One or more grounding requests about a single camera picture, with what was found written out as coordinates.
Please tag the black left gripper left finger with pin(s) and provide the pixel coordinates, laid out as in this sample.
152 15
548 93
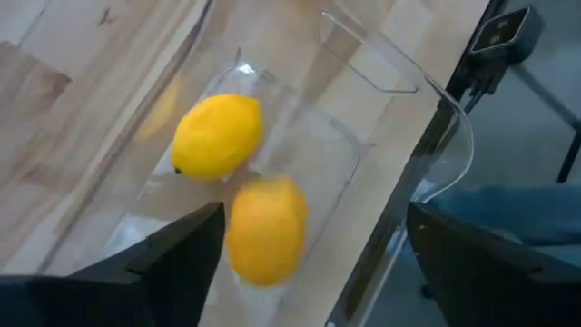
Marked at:
154 277

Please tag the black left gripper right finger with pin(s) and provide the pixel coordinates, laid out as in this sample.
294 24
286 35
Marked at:
490 281

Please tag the yellow lemon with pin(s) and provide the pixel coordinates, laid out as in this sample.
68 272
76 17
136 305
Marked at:
218 136
268 231

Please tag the person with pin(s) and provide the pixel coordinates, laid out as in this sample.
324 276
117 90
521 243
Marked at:
522 213

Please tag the black metal stand leg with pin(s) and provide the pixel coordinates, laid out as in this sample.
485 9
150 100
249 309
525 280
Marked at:
569 154

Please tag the clear plastic bin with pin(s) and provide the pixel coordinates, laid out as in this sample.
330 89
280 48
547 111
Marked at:
318 150

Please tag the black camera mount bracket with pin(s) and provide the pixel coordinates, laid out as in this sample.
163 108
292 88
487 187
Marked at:
504 36

